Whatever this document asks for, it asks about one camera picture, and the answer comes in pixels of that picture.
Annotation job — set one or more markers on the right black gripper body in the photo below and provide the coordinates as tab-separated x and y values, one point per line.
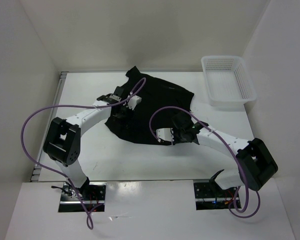
178	136

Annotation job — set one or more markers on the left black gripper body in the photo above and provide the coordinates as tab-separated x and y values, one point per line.
125	116

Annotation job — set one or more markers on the black shorts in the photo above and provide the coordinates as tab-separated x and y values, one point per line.
155	94

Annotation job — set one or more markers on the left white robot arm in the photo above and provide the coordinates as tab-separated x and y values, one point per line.
63	140

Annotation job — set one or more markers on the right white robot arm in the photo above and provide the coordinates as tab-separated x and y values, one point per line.
256	163

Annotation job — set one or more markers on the white plastic basket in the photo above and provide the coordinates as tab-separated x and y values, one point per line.
227	80

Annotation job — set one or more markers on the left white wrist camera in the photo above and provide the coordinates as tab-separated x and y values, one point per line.
133	102

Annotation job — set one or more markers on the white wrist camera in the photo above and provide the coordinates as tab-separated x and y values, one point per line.
166	135
133	102

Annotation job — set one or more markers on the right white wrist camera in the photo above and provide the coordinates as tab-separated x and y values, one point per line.
166	135

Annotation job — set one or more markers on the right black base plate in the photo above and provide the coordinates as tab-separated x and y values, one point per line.
207	197

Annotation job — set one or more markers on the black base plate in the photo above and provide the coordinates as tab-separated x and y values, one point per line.
94	200
207	197

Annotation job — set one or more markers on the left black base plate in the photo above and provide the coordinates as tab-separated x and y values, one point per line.
94	200

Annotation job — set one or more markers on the aluminium table edge rail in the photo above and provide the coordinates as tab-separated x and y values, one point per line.
61	82

